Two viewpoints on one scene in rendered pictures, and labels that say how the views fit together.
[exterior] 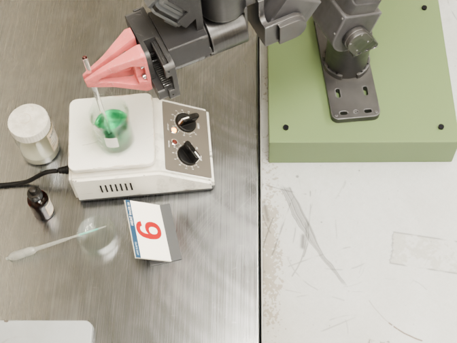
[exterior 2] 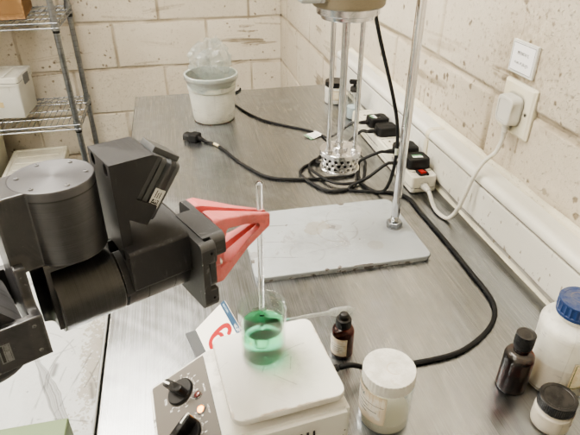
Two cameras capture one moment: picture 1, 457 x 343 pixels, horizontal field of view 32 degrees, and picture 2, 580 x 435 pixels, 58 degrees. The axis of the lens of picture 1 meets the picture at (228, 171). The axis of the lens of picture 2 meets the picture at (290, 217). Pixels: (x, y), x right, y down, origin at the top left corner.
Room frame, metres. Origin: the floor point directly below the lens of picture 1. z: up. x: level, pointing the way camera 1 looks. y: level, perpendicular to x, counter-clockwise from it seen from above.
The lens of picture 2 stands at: (1.00, 0.06, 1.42)
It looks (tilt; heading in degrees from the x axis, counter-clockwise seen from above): 32 degrees down; 164
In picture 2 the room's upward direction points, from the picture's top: straight up
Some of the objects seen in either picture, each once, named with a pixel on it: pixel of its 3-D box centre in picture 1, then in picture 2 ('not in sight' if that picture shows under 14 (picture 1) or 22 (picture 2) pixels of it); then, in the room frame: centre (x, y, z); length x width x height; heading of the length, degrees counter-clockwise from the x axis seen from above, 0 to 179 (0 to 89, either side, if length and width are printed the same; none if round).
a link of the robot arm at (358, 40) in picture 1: (347, 23); not in sight; (0.71, -0.18, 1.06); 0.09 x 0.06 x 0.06; 22
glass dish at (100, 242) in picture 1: (97, 235); not in sight; (0.49, 0.19, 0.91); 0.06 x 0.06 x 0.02
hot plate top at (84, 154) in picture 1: (111, 132); (275, 367); (0.61, 0.16, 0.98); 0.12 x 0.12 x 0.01; 1
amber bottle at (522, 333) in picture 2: not in sight; (518, 360); (0.65, 0.45, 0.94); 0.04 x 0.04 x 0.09
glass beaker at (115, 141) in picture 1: (111, 124); (264, 330); (0.60, 0.15, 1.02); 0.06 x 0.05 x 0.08; 24
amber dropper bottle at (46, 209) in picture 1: (38, 200); (343, 332); (0.54, 0.27, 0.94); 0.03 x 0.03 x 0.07
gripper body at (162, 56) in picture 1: (175, 45); (154, 258); (0.62, 0.05, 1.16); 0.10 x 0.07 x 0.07; 21
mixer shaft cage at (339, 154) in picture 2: not in sight; (343, 92); (0.28, 0.36, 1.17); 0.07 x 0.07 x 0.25
